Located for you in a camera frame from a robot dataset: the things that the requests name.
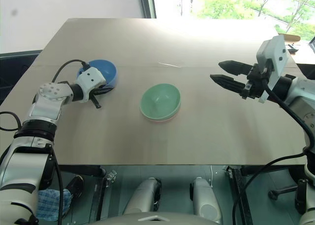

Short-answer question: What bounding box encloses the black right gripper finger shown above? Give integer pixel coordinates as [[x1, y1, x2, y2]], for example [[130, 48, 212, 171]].
[[210, 73, 247, 95], [218, 60, 253, 76]]

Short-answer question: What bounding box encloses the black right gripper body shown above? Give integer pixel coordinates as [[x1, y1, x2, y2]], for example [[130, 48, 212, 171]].
[[240, 64, 271, 100]]

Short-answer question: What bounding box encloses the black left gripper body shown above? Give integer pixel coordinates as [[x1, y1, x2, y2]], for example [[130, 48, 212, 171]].
[[89, 85, 109, 96]]

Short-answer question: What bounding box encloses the blue bowl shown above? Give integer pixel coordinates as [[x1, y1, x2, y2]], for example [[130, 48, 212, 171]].
[[76, 59, 119, 89]]

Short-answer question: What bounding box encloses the green bowl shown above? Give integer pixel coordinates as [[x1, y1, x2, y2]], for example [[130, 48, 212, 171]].
[[139, 83, 182, 120]]

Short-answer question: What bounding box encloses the pink bowl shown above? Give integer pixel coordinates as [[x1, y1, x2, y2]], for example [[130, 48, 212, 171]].
[[139, 102, 182, 124]]

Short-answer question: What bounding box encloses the small black object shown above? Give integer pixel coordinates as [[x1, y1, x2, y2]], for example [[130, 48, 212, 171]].
[[286, 43, 300, 54]]

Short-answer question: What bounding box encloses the brown cardboard box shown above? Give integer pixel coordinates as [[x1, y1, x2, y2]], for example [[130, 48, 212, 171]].
[[279, 32, 301, 42]]

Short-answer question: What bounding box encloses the metal table clamp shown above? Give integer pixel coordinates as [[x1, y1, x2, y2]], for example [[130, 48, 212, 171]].
[[105, 169, 118, 187]]

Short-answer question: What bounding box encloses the dark blue cabinet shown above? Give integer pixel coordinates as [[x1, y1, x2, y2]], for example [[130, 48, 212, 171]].
[[0, 49, 43, 106]]

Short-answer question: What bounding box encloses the black shoe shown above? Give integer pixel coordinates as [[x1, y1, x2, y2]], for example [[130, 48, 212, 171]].
[[64, 174, 85, 199]]

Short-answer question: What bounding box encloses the silver robot leg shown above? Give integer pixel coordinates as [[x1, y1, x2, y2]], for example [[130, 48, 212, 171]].
[[122, 177, 162, 215], [189, 176, 223, 224]]

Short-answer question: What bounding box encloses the black table leg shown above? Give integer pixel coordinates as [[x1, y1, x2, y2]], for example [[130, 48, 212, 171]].
[[224, 165, 254, 225]]

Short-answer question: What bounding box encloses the black chair base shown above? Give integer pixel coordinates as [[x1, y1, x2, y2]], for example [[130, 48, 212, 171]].
[[267, 185, 299, 200]]

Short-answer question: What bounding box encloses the blue plaid trouser leg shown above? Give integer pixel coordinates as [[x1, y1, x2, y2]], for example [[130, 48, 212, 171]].
[[37, 188, 72, 223]]

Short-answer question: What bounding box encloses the grey robot torso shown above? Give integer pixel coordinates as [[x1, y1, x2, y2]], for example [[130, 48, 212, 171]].
[[94, 211, 222, 225]]

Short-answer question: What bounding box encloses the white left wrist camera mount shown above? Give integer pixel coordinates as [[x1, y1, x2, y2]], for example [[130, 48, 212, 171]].
[[75, 67, 107, 103]]

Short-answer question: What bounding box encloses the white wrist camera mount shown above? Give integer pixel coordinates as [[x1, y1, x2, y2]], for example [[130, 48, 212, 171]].
[[75, 67, 107, 103], [255, 34, 292, 104]]

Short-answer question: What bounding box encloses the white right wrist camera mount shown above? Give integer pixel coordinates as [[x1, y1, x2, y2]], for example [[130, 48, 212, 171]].
[[255, 34, 292, 104]]

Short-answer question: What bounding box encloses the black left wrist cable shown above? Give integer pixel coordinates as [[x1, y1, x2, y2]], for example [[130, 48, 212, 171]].
[[52, 59, 91, 83]]

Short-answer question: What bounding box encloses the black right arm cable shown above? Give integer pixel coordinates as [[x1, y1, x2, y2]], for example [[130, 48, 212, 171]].
[[232, 78, 315, 225]]

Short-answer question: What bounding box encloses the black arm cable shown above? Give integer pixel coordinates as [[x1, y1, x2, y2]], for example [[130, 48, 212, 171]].
[[49, 145, 64, 225], [232, 78, 315, 225], [0, 111, 22, 132]]

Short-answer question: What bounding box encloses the black table frame bar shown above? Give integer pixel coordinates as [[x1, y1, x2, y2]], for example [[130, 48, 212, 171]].
[[58, 164, 107, 178]]

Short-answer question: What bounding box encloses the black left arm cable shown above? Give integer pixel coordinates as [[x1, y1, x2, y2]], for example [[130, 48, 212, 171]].
[[0, 111, 22, 132], [49, 145, 64, 225]]

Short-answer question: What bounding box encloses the dark window frame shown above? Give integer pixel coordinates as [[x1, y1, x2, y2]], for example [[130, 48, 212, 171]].
[[136, 0, 158, 19]]

